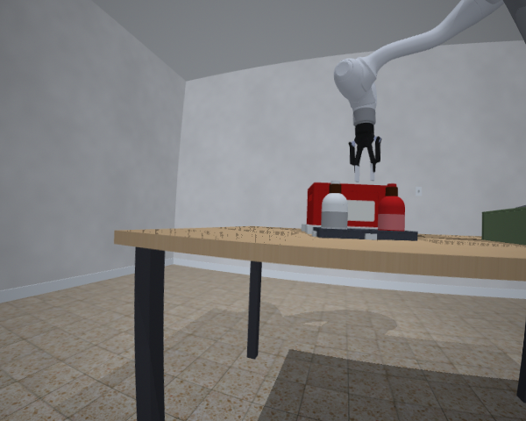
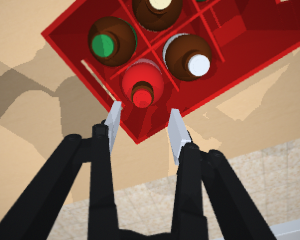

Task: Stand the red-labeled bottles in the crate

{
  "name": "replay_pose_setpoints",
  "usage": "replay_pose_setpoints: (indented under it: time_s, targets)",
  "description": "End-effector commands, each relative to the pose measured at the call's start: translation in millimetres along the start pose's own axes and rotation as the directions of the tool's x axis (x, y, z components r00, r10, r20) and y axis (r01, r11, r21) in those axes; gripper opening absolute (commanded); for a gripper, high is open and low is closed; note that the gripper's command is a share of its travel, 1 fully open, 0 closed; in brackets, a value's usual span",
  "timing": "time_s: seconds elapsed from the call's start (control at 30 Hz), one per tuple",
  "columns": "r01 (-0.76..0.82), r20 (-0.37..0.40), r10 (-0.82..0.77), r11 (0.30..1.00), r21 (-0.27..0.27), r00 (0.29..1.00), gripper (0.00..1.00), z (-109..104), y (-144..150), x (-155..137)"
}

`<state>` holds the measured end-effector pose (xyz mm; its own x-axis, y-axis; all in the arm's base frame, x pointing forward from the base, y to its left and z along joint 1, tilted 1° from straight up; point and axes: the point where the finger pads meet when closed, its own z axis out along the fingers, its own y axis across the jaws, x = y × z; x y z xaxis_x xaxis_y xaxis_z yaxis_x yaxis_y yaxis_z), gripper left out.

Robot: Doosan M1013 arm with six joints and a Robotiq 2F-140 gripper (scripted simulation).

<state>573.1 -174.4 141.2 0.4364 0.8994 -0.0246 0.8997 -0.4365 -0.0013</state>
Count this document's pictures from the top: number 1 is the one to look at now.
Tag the white bottle with brown band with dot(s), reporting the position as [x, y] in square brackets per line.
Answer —
[334, 208]

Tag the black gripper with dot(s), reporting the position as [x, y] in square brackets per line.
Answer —
[364, 137]

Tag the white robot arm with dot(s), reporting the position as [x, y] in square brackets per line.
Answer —
[355, 77]

